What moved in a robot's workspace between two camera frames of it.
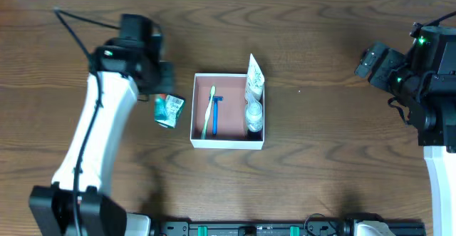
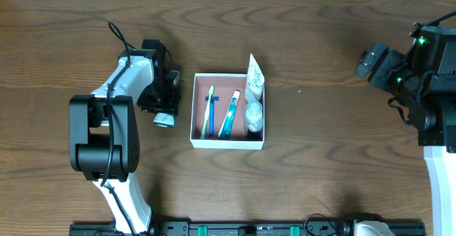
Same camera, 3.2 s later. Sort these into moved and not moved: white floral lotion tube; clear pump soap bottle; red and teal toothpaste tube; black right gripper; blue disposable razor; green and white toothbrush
Moved: blue disposable razor; red and teal toothpaste tube
Not moved: black right gripper; white floral lotion tube; green and white toothbrush; clear pump soap bottle
